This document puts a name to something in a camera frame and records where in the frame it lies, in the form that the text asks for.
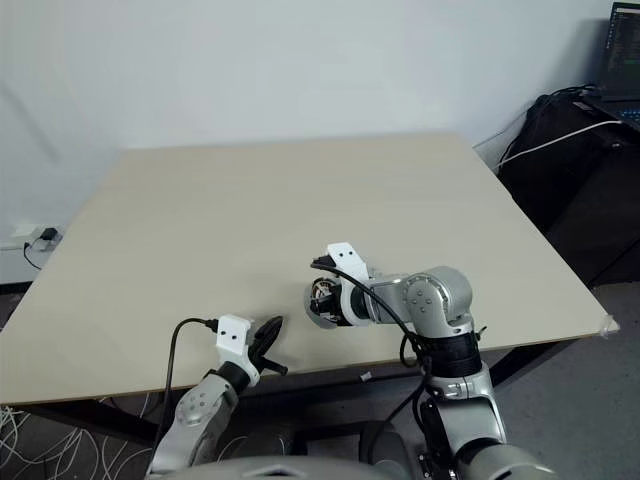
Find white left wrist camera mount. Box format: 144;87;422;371
215;313;262;387

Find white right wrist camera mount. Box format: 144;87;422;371
325;242;374;329

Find clear tape on table corner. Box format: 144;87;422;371
597;313;621;339

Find black cables beside laptop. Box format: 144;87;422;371
549;85;601;101

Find grey robot torso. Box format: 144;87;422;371
169;452;451;480

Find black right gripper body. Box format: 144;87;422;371
327;279;348;326

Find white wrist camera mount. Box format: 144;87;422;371
325;242;374;329
215;313;262;387

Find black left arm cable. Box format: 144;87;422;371
152;316;221;451

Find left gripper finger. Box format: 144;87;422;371
251;315;287;347
255;322;286;359

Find white cable over bag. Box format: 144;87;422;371
497;119;624;169

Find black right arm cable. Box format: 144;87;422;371
309;262;436;436

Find thin black adapter cable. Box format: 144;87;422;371
22;239;44;271

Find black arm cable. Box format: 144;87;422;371
152;316;221;451
309;262;436;436

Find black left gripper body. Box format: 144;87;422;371
246;344;290;376

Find black laptop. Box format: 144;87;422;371
574;2;640;132

